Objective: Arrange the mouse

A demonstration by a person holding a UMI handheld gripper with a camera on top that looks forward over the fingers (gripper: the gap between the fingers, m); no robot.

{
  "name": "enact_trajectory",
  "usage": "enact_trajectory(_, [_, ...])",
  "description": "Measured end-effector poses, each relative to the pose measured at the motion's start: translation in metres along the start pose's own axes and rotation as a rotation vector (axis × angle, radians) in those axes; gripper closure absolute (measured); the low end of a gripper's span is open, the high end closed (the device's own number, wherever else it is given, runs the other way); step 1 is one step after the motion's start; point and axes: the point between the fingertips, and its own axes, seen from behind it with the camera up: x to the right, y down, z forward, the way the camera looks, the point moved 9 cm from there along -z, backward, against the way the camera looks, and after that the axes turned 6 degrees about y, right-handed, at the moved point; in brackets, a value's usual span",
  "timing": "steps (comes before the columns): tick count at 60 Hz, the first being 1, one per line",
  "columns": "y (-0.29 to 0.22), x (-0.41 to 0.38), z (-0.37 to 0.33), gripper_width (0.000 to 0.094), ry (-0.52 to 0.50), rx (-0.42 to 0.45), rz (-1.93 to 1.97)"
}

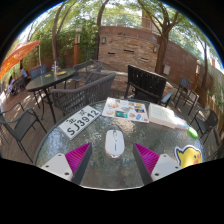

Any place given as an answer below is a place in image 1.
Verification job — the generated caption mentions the blue chair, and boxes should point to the blue chair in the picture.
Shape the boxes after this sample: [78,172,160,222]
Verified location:
[29,64,48,81]

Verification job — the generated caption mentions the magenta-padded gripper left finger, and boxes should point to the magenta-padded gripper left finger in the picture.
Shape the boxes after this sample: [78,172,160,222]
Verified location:
[40,142,93,185]

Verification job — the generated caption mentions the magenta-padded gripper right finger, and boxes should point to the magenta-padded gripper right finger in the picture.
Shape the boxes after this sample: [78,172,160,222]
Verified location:
[132,143,184,186]

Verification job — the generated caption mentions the white computer mouse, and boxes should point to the white computer mouse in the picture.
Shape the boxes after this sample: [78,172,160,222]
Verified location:
[104,129,126,159]

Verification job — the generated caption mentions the dark wicker armchair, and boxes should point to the dark wicker armchair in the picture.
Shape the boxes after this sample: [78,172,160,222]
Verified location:
[50,71,117,118]
[72,59,104,84]

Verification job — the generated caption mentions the orange parasol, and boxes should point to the orange parasol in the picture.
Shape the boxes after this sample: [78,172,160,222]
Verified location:
[0,40,42,81]

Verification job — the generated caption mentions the small white booklet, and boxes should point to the small white booklet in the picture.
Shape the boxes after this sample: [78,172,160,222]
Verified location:
[174,122,191,131]

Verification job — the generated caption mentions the round dark side table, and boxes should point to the round dark side table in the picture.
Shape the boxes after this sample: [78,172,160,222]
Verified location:
[25,68,77,124]

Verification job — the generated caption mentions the tree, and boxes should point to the tree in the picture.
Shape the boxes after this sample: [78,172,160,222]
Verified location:
[94,0,110,61]
[136,0,188,76]
[50,3,69,65]
[199,33,210,89]

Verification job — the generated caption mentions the wooden fence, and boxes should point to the wooden fence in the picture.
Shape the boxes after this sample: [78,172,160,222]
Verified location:
[199,86,224,129]

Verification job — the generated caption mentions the yellow duck-shaped mouse pad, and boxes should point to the yellow duck-shaped mouse pad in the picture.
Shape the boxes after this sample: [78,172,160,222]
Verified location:
[174,144,203,169]

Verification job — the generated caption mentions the stone fountain basin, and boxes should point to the stone fountain basin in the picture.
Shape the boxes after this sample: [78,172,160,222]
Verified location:
[96,69,174,98]

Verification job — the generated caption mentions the wooden lamp post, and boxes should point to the wooden lamp post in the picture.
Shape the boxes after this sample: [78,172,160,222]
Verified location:
[194,59,203,89]
[73,27,83,66]

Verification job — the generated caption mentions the person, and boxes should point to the person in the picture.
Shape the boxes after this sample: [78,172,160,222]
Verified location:
[19,68,29,81]

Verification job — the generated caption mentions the white wall box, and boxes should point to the white wall box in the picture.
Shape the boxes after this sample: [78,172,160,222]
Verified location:
[162,64,172,76]

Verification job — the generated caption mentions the colourful printed sheet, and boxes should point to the colourful printed sheet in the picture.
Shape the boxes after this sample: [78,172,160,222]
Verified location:
[101,97,150,124]

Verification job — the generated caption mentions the black slatted chair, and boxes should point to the black slatted chair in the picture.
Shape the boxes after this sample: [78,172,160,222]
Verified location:
[124,64,174,108]

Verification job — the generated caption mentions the white licence plate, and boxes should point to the white licence plate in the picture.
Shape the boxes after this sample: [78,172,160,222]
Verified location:
[58,105,102,141]

